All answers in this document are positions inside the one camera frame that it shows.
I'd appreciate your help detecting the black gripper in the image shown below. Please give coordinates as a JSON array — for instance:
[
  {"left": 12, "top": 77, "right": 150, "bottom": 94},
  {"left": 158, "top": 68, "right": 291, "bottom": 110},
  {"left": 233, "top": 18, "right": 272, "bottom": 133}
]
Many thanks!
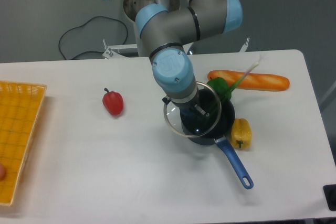
[{"left": 162, "top": 95, "right": 209, "bottom": 117}]

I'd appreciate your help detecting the glass pot lid blue knob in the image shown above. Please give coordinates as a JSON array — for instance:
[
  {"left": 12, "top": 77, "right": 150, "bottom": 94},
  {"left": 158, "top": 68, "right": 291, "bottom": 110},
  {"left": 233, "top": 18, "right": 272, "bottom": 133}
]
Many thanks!
[{"left": 163, "top": 82, "right": 222, "bottom": 138}]

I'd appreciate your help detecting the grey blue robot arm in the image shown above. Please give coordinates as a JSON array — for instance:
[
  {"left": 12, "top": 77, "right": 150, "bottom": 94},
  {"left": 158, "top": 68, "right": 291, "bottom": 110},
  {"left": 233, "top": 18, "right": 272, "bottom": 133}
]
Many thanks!
[{"left": 133, "top": 0, "right": 243, "bottom": 110}]

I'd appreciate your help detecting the dark blue saucepan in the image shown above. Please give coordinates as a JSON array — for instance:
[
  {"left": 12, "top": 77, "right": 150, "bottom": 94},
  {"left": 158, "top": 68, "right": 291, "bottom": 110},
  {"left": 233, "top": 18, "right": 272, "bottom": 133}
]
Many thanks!
[{"left": 180, "top": 99, "right": 254, "bottom": 189}]

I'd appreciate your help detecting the green bell pepper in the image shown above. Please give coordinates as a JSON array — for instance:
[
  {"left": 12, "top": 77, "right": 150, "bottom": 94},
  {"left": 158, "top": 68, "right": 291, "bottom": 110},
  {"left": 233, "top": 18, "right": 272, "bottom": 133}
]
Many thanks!
[{"left": 207, "top": 77, "right": 232, "bottom": 101}]

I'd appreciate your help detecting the green onion stalk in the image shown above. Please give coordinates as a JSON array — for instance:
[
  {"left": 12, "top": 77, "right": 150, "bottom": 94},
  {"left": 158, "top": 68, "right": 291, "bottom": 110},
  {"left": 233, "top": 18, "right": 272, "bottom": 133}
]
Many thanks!
[{"left": 207, "top": 53, "right": 264, "bottom": 108}]

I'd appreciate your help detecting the yellow bell pepper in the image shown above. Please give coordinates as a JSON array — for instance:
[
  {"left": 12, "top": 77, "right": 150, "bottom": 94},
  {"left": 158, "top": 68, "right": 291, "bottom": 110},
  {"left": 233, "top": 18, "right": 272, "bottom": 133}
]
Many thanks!
[{"left": 230, "top": 118, "right": 252, "bottom": 150}]

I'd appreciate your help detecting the orange baguette bread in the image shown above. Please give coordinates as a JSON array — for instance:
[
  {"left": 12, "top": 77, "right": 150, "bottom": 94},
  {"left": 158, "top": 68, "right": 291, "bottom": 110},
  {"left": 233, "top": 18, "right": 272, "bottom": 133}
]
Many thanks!
[{"left": 207, "top": 70, "right": 290, "bottom": 91}]

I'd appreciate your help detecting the red bell pepper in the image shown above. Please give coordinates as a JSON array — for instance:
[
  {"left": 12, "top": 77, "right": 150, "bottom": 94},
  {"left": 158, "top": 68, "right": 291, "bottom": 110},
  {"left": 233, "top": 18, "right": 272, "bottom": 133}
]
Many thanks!
[{"left": 102, "top": 88, "right": 124, "bottom": 116}]

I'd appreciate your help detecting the black device at table corner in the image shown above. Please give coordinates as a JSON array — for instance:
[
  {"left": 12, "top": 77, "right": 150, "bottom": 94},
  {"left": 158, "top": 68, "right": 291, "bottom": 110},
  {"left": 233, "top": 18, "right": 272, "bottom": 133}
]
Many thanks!
[{"left": 323, "top": 184, "right": 336, "bottom": 211}]

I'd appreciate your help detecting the yellow woven basket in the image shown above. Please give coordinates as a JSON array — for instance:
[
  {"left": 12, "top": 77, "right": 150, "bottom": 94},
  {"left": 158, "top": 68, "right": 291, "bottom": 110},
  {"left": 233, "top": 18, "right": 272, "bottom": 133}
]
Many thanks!
[{"left": 1, "top": 81, "right": 47, "bottom": 206}]

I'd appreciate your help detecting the right white table clamp bracket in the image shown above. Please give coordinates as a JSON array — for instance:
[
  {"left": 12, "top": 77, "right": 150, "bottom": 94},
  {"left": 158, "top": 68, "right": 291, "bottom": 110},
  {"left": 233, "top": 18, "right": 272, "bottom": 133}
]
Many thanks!
[{"left": 239, "top": 37, "right": 250, "bottom": 52}]

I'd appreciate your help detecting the white table clamp bracket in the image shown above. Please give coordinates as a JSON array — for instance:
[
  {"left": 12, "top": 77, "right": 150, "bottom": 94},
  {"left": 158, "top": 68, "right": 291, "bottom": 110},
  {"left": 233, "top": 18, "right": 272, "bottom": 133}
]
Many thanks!
[
  {"left": 239, "top": 37, "right": 250, "bottom": 52},
  {"left": 102, "top": 39, "right": 139, "bottom": 59}
]

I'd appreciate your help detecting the left white table clamp bracket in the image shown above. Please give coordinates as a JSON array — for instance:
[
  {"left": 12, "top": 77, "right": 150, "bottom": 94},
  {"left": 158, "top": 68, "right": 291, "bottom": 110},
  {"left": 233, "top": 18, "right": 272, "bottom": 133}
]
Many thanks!
[{"left": 102, "top": 39, "right": 139, "bottom": 59}]

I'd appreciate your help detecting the black cable on floor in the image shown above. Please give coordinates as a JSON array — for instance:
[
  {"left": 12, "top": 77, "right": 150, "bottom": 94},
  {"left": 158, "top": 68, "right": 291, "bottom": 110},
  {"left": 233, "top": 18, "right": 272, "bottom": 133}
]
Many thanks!
[{"left": 58, "top": 15, "right": 129, "bottom": 60}]

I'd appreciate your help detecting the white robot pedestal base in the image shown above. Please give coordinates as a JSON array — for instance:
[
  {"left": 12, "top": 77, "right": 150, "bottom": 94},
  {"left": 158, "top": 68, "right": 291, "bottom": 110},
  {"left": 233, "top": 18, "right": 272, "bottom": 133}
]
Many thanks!
[{"left": 123, "top": 0, "right": 180, "bottom": 57}]

